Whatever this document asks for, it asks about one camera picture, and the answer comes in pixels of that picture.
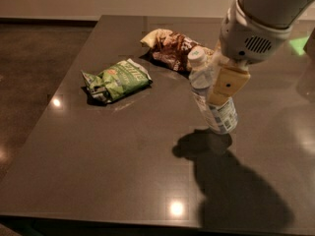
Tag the brown and cream snack bag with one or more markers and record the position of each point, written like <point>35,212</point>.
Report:
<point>171,48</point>

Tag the green chip bag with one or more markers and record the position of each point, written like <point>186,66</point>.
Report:
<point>117,81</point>

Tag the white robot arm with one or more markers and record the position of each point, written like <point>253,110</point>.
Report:
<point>279,14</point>

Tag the clear blue-labelled plastic bottle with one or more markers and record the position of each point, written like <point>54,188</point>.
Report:
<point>218,111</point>

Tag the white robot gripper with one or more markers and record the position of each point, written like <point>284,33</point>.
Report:
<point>244,39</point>

